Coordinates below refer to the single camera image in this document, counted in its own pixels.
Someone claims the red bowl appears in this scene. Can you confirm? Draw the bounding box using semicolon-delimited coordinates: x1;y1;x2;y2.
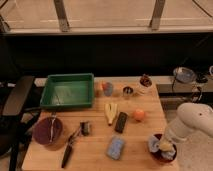
148;133;178;165

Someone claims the light blue towel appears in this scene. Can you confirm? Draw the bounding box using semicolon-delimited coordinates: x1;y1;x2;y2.
147;135;177;160

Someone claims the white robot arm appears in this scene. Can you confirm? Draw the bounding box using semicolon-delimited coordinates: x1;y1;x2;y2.
159;103;213;151

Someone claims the metal bowl on shelf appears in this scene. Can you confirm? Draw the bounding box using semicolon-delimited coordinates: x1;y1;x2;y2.
173;67;196;84

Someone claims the metal spoon in bowl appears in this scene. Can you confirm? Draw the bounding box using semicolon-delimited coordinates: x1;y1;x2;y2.
50;112;56;143

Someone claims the purple bowl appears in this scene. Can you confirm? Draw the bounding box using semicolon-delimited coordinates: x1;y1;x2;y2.
33;117;63;145

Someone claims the orange fruit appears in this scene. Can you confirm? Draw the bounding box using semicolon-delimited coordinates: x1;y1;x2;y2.
133;109;145;122

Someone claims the blue sponge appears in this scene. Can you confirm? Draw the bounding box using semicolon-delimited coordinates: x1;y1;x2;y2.
106;136;125;160

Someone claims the black rectangular block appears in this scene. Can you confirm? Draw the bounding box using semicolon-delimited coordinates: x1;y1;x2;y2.
115;112;128;133

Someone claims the small metal cup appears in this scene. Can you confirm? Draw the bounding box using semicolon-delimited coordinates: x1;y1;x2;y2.
123;86;134;98

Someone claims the white cup with brown contents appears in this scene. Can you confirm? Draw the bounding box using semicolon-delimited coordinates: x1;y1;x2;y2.
138;74;152;94

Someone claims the blue cup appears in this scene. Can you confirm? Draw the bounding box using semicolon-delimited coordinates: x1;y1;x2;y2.
102;82;113;97

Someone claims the small black metal clip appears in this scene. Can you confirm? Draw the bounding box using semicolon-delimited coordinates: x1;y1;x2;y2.
80;121;90;136

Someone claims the green plastic tray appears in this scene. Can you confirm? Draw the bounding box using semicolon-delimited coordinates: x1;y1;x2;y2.
40;73;94;110

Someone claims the black handled knife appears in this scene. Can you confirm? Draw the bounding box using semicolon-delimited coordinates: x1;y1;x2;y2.
61;127;80;168

